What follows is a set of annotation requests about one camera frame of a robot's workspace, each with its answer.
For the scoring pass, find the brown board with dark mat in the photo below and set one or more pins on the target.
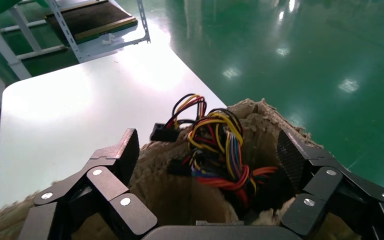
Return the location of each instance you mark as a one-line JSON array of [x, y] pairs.
[[89, 18]]

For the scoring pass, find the worn cardboard divider box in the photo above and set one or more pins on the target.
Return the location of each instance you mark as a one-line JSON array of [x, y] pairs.
[[165, 192]]

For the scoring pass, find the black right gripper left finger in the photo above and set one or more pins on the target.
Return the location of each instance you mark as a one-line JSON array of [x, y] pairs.
[[99, 195]]

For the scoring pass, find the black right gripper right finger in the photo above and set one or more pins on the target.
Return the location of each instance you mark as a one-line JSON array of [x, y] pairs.
[[337, 198]]

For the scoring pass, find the grey perforated metal rack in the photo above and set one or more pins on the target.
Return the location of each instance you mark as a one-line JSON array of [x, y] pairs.
[[92, 53]]

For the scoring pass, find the white table leg frame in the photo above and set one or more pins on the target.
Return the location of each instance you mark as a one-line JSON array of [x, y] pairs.
[[3, 49]]

